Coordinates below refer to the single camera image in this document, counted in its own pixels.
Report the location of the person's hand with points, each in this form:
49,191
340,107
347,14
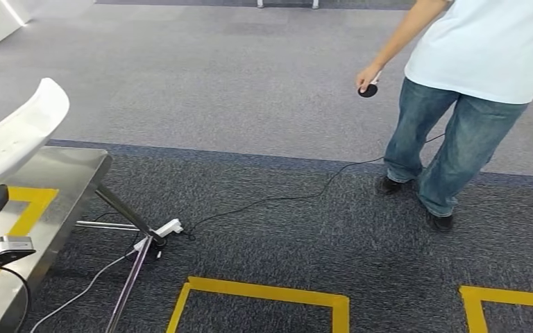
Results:
367,76

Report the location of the black round remote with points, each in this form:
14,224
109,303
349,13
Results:
367,91

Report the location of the white curved plastic part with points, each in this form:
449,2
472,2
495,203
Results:
13,133

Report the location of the person's forearm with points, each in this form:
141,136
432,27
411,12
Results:
400,39

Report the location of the stainless steel workbench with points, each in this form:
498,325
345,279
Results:
64,184

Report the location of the person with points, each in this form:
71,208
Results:
478,46

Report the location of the white power strip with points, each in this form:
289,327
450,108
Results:
167,228

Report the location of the yellow floor tape rectangle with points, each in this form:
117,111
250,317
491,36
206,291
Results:
510,296

